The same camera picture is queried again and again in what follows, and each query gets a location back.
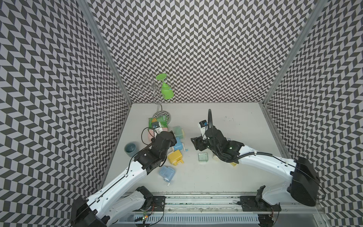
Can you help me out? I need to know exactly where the mint green pencil sharpener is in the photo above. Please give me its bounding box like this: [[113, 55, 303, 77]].
[[173, 126, 185, 139]]

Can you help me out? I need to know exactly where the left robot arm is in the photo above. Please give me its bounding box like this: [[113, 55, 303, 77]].
[[70, 131, 177, 227]]

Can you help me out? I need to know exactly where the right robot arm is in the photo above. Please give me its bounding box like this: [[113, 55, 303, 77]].
[[191, 126, 320, 207]]

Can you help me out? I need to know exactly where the yellow pencil sharpener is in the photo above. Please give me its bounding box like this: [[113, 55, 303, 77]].
[[167, 150, 184, 166]]

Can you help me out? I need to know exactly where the light blue pencil sharpener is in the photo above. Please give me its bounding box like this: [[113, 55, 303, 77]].
[[158, 166, 176, 186]]

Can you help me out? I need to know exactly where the green snack packet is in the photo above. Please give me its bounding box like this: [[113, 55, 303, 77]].
[[148, 115, 167, 128]]

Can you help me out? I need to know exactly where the green plastic cup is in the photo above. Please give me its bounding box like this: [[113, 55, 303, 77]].
[[156, 73, 174, 100]]

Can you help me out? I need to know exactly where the teal ceramic cup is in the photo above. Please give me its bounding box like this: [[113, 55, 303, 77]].
[[124, 142, 140, 158]]

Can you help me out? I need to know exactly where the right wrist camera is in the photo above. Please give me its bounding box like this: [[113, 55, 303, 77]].
[[199, 120, 208, 140]]

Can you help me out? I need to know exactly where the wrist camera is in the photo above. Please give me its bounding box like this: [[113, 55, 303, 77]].
[[151, 121, 163, 134], [199, 120, 208, 140]]

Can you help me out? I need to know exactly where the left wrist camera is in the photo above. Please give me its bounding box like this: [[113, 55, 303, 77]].
[[151, 121, 163, 134]]

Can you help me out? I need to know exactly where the aluminium front rail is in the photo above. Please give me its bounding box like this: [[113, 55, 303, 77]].
[[85, 193, 327, 215]]

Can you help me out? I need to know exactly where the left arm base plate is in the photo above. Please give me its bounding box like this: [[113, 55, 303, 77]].
[[136, 196, 166, 212]]

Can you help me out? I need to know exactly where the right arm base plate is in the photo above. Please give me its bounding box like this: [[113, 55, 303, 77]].
[[237, 196, 282, 212]]

